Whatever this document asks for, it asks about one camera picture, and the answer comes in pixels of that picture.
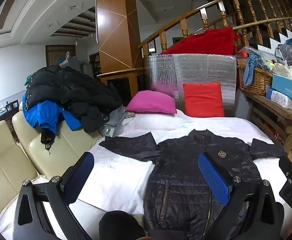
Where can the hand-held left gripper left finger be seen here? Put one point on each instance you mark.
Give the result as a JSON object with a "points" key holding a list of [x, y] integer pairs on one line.
{"points": [[87, 161]]}

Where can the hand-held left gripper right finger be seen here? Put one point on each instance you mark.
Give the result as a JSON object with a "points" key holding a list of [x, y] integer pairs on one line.
{"points": [[213, 177]]}

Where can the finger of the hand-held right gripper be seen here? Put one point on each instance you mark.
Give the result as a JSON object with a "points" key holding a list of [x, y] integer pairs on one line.
{"points": [[287, 166]]}

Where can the dark navy quilted jacket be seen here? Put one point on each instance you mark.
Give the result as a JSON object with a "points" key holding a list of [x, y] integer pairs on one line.
{"points": [[181, 175]]}

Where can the white textured blanket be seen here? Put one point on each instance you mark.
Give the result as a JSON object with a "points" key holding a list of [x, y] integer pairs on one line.
{"points": [[115, 180]]}

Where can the clear plastic bag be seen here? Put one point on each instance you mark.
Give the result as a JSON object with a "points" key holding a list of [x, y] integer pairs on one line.
{"points": [[110, 131]]}

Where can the grey cloth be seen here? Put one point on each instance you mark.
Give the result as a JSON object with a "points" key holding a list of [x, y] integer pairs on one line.
{"points": [[115, 118]]}

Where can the wooden side table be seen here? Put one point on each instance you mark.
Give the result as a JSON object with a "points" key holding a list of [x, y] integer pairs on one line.
{"points": [[273, 115]]}

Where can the blue jacket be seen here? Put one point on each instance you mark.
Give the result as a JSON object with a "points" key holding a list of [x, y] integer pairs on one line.
{"points": [[45, 117]]}

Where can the beige patterned cloth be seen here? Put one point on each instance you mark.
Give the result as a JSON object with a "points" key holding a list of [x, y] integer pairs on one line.
{"points": [[130, 115]]}

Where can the white tissue pack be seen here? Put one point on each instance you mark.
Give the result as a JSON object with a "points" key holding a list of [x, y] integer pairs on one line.
{"points": [[282, 100]]}

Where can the person's black clothing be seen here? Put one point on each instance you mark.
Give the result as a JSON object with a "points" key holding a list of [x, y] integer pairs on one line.
{"points": [[118, 226]]}

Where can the pile of dark coats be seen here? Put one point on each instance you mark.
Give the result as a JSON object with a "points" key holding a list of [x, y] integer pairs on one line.
{"points": [[70, 90]]}

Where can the red pillow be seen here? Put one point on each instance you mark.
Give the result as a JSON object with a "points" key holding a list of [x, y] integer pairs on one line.
{"points": [[203, 100]]}

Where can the cream leather sofa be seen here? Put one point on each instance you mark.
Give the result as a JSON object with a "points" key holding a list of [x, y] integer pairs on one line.
{"points": [[8, 155]]}

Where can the light blue cardboard box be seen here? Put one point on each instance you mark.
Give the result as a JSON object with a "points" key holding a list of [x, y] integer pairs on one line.
{"points": [[288, 86]]}

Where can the magenta pillow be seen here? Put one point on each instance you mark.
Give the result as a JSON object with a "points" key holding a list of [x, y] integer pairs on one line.
{"points": [[151, 102]]}

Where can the wicker basket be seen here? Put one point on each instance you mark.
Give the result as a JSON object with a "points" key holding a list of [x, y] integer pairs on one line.
{"points": [[255, 80]]}

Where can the pale yellow bag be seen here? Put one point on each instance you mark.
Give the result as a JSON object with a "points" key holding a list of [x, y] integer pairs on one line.
{"points": [[285, 71]]}

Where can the blue cloth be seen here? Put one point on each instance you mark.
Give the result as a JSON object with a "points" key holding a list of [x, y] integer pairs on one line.
{"points": [[252, 65]]}

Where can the silver foil insulation board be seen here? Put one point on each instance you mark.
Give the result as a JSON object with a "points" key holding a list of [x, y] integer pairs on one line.
{"points": [[198, 70]]}

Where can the wooden panelled column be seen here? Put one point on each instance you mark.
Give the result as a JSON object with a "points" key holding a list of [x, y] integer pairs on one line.
{"points": [[114, 30]]}

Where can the red cloth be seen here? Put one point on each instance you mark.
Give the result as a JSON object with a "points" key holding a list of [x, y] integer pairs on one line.
{"points": [[206, 42]]}

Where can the wooden stair railing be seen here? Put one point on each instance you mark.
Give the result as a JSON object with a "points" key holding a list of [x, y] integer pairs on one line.
{"points": [[211, 7]]}

